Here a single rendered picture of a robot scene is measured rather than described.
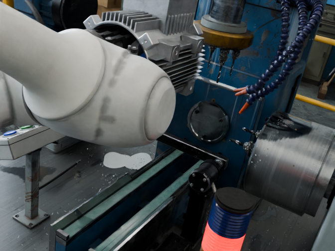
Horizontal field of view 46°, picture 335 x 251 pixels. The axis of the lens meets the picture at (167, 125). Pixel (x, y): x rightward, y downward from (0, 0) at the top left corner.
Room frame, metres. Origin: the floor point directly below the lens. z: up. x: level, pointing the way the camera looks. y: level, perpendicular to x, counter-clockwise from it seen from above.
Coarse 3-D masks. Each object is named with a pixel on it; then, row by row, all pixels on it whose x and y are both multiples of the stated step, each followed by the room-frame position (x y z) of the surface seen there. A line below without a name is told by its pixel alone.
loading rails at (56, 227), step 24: (144, 168) 0.98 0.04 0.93; (168, 168) 1.05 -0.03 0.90; (192, 168) 1.05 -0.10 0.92; (120, 192) 0.86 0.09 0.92; (144, 192) 0.93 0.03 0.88; (168, 192) 0.90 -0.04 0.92; (72, 216) 0.72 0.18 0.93; (96, 216) 0.75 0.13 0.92; (120, 216) 0.84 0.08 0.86; (144, 216) 0.78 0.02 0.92; (168, 216) 0.84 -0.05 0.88; (72, 240) 0.67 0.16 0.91; (96, 240) 0.75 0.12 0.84; (120, 240) 0.68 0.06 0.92; (144, 240) 0.74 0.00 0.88
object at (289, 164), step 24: (288, 120) 0.97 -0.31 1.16; (240, 144) 0.98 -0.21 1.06; (264, 144) 0.91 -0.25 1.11; (288, 144) 0.90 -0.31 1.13; (312, 144) 0.89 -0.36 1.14; (264, 168) 0.88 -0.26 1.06; (288, 168) 0.86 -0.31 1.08; (312, 168) 0.84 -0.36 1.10; (264, 192) 0.88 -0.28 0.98; (288, 192) 0.85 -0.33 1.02; (312, 192) 0.83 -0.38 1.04; (312, 216) 0.87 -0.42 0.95
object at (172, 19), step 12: (132, 0) 0.78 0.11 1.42; (144, 0) 0.77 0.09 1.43; (156, 0) 0.75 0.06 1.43; (168, 0) 0.74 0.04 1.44; (180, 0) 0.78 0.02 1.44; (192, 0) 0.83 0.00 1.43; (156, 12) 0.75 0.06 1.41; (168, 12) 0.75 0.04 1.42; (180, 12) 0.79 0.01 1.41; (192, 12) 0.84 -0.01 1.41; (168, 24) 0.75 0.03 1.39; (180, 24) 0.79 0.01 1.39
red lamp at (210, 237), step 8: (208, 232) 0.47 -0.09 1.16; (208, 240) 0.47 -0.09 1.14; (216, 240) 0.46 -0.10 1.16; (224, 240) 0.46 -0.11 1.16; (232, 240) 0.46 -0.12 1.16; (240, 240) 0.47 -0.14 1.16; (208, 248) 0.47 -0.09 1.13; (216, 248) 0.46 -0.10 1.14; (224, 248) 0.46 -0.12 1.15; (232, 248) 0.46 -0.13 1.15; (240, 248) 0.47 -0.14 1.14
